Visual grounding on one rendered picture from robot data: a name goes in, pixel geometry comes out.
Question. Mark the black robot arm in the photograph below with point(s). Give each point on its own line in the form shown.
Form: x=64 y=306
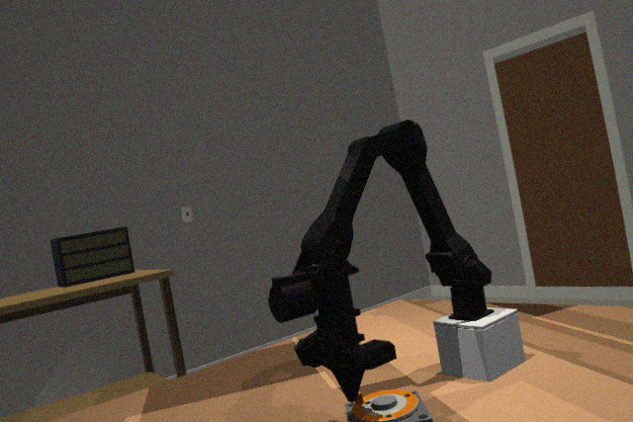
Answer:
x=328 y=241

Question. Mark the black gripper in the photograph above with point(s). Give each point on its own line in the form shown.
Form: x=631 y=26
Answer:
x=349 y=366

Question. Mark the orange round plate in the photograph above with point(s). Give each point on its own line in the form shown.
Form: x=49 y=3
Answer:
x=363 y=411

